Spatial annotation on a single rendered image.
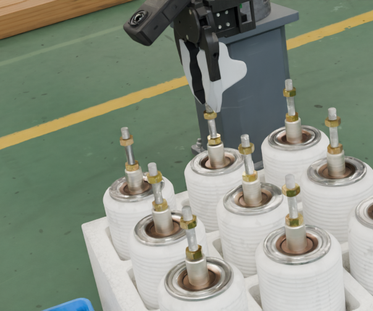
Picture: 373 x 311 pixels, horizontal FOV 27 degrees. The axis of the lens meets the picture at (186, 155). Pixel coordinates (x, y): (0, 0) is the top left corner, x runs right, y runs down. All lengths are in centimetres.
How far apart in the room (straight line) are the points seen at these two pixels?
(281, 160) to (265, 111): 45
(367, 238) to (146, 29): 35
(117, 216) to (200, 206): 12
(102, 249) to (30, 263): 37
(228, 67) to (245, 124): 51
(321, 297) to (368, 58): 125
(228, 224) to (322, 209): 12
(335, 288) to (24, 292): 63
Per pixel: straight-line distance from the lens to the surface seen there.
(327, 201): 98
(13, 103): 215
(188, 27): 98
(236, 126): 149
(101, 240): 108
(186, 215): 80
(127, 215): 101
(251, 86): 147
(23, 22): 276
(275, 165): 108
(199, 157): 108
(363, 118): 173
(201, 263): 82
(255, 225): 93
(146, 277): 94
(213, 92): 99
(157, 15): 94
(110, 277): 100
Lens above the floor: 75
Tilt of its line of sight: 27 degrees down
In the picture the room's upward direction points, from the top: 10 degrees counter-clockwise
